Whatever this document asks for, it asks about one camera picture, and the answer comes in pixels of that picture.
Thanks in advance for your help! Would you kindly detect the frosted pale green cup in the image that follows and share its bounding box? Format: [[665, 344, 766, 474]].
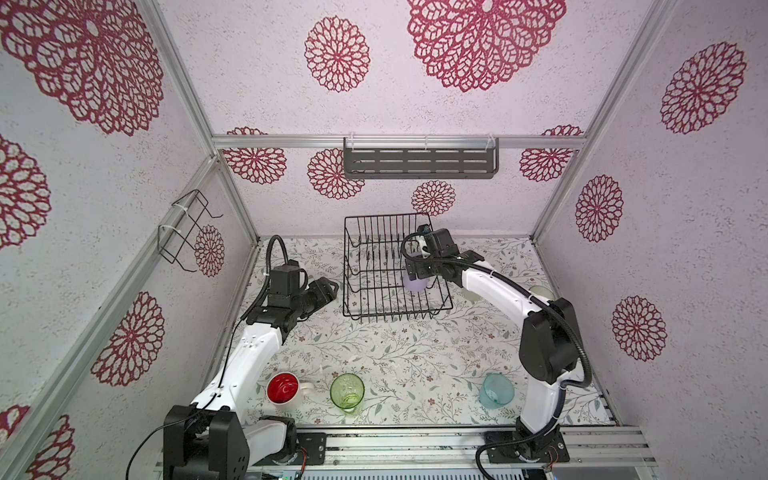
[[461, 288, 483, 304]]

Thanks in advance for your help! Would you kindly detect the black wire wall holder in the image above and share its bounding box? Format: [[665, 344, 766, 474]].
[[156, 189, 223, 273]]

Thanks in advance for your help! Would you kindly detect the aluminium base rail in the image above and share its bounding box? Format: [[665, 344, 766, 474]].
[[243, 426, 659, 479]]

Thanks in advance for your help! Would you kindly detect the light green glass cup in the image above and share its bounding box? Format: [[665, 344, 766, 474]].
[[529, 285, 557, 302]]

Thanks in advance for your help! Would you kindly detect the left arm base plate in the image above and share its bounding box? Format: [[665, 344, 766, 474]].
[[251, 432, 328, 467]]

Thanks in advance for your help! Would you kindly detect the red and white mug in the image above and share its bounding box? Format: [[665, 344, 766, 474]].
[[266, 372, 315, 411]]

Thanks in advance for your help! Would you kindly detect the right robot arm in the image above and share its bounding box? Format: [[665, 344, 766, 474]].
[[404, 254, 593, 437]]

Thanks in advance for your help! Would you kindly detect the black wire dish rack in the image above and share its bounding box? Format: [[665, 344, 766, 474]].
[[342, 213, 453, 321]]

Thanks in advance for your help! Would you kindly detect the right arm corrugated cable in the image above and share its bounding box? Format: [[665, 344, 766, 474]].
[[400, 230, 594, 480]]

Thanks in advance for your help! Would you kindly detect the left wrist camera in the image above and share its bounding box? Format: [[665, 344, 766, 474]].
[[267, 260, 301, 308]]

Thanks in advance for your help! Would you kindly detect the grey wall shelf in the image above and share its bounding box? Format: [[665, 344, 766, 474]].
[[342, 138, 499, 180]]

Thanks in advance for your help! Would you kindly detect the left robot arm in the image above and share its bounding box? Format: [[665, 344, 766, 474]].
[[162, 277, 339, 479]]

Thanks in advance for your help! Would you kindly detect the teal plastic cup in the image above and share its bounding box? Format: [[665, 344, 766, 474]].
[[479, 373, 516, 410]]

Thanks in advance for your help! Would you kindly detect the purple plastic cup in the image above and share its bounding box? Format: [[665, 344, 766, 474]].
[[402, 271, 429, 293]]

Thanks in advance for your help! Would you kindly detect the green glass mug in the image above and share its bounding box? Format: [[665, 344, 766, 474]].
[[330, 373, 366, 413]]

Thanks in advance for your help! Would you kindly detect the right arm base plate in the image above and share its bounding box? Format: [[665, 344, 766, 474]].
[[484, 427, 570, 464]]

